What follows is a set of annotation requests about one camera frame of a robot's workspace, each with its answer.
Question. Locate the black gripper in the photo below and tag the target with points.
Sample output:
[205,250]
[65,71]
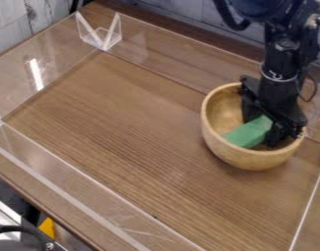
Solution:
[270,95]

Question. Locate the green rectangular block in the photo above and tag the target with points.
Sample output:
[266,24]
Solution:
[249,134]

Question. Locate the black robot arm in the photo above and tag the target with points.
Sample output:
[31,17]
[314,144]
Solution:
[290,24]

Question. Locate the brown wooden bowl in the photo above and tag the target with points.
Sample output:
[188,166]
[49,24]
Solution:
[221,117]

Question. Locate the yellow warning label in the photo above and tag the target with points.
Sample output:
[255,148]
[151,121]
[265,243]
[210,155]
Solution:
[47,227]

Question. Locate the clear acrylic corner bracket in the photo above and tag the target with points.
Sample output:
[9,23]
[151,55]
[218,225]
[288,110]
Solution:
[101,38]

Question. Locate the clear acrylic tray wall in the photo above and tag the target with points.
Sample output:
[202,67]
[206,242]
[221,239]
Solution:
[100,217]

